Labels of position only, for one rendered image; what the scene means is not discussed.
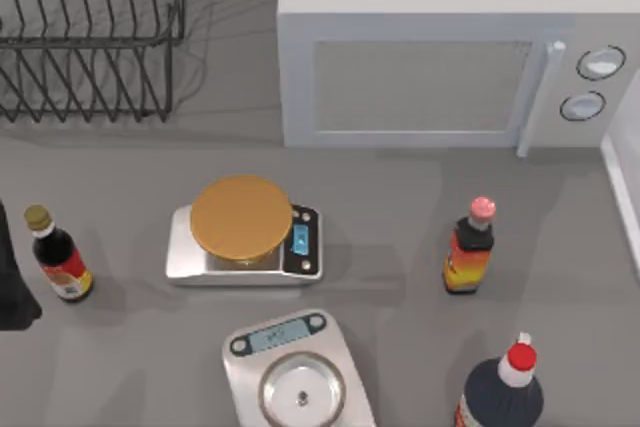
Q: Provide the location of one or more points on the scale with orange round plate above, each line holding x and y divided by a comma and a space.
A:
240, 217

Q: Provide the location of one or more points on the orange bottle with pink cap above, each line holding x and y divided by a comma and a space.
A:
469, 257

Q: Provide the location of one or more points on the pale microwave oven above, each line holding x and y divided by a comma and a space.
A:
400, 7

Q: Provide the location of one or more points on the silver scale with steel bowl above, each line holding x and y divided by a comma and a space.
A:
300, 392

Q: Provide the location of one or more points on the dark bottle with gold cap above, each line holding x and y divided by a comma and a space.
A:
57, 259

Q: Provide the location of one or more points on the small microwave knob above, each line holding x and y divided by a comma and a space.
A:
581, 106

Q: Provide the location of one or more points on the large dark bottle red cap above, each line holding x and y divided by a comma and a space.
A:
500, 397

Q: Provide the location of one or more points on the large microwave knob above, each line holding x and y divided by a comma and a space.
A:
600, 63

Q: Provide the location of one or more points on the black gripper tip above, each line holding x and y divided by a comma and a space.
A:
12, 277

